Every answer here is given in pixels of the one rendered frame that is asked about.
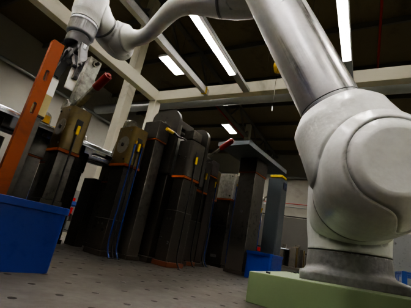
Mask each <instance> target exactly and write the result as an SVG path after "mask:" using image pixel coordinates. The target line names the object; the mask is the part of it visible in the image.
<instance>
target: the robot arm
mask: <svg viewBox="0 0 411 308"><path fill-rule="evenodd" d="M187 15H196V16H202V17H209V18H216V19H221V20H252V19H254V20H255V22H256V24H257V26H258V28H259V30H260V32H261V34H262V36H263V38H264V40H265V43H266V45H267V47H268V49H269V51H270V53H271V55H272V57H273V60H274V61H275V64H276V66H277V68H278V70H279V72H280V74H281V76H282V78H283V81H284V83H285V85H286V87H287V89H288V91H289V93H290V95H291V97H292V99H293V101H294V104H295V106H296V108H297V110H298V112H299V114H300V117H301V119H300V122H299V124H298V127H297V130H296V132H295V137H294V139H295V144H296V146H297V150H298V152H299V155H300V157H301V160H302V163H303V167H304V169H305V172H306V176H307V179H308V183H309V187H308V202H307V234H308V252H307V257H306V265H305V267H304V268H300V269H299V278H301V279H307V280H311V281H319V282H326V283H330V284H337V285H343V286H348V287H355V288H362V289H366V290H372V291H377V292H384V293H390V294H394V295H401V296H407V297H411V286H409V285H406V284H403V283H402V282H399V281H397V280H396V278H395V272H394V264H393V240H394V239H395V238H399V237H401V236H404V235H406V234H408V233H410V232H411V114H408V113H406V112H403V111H401V110H400V109H399V108H398V107H396V106H395V105H394V104H393V103H392V102H391V101H390V100H389V99H388V98H387V97H386V96H385V95H383V94H381V93H378V92H373V91H370V90H364V89H359V88H358V86H357V85H356V83H355V81H354V79H353V78H352V76H351V75H350V73H349V71H348V69H347V68H346V66H345V65H344V63H343V61H342V60H341V58H340V56H339V54H338V53H337V51H336V50H335V48H334V46H333V45H332V43H331V41H330V39H329V38H328V36H327V35H326V33H325V31H324V29H323V28H322V26H321V25H320V23H319V21H318V19H317V18H316V16H315V14H314V13H313V11H312V10H311V8H310V6H309V4H308V3H307V1H306V0H167V1H166V2H165V3H164V4H163V5H162V6H161V7H160V9H159V10H158V11H157V12H156V14H155V15H154V16H153V17H152V18H151V19H150V21H149V22H148V23H147V24H146V25H145V26H144V27H143V28H142V29H138V30H136V29H133V28H132V27H131V26H130V25H129V24H125V23H122V22H120V21H116V20H115V19H114V17H113V15H112V13H111V9H110V7H109V0H74V3H73V6H72V15H71V17H70V20H69V22H68V25H67V27H66V33H67V34H66V36H65V39H64V43H65V45H66V47H67V49H66V50H65V51H64V52H62V55H61V58H60V59H59V63H58V65H57V67H56V70H55V72H54V75H53V78H52V80H51V82H50V85H49V88H48V90H47V93H46V94H48V95H49V96H51V97H53V95H54V92H55V90H56V87H57V84H58V82H59V80H58V79H59V77H60V76H61V75H62V74H63V72H64V71H65V69H66V68H67V67H68V66H71V64H72V63H73V65H72V68H71V69H70V72H69V74H68V77H67V80H66V82H65V85H64V88H65V89H67V90H69V91H71V92H73V89H74V87H75V84H76V82H77V80H78V78H79V76H80V73H81V71H82V69H83V66H82V64H83V62H84V61H86V60H87V52H88V49H89V45H90V44H91V43H93V42H94V39H96V41H97V42H98V43H99V45H100V46H101V47H102V48H103V49H104V50H105V51H106V52H107V53H108V54H109V55H110V56H112V57H113V58H115V59H117V60H120V61H125V60H127V59H129V58H131V56H132V55H133V52H134V48H135V47H137V46H142V45H146V44H148V43H150V42H151V41H153V40H154V39H156V38H157V37H158V36H159V35H160V34H161V33H162V32H163V31H164V30H165V29H167V28H168V27H169V26H170V25H171V24H173V22H175V20H177V19H179V18H180V17H184V16H187Z"/></svg>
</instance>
